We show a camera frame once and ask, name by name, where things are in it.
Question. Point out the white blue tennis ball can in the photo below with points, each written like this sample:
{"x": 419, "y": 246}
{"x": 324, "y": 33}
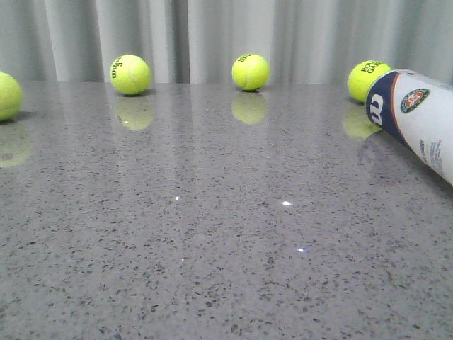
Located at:
{"x": 416, "y": 111}

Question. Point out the centre tennis ball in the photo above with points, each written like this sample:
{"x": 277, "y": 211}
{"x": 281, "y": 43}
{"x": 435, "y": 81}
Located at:
{"x": 250, "y": 72}

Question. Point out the Wilson tennis ball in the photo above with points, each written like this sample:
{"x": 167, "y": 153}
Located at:
{"x": 130, "y": 75}

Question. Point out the right Roland Garros tennis ball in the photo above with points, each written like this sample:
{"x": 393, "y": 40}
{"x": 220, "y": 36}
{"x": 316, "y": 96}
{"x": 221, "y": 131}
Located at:
{"x": 363, "y": 75}

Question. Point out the far left tennis ball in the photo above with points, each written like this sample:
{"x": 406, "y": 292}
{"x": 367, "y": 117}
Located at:
{"x": 11, "y": 97}

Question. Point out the grey pleated curtain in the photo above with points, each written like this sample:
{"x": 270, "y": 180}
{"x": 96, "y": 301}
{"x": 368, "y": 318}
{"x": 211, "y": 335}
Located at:
{"x": 197, "y": 41}

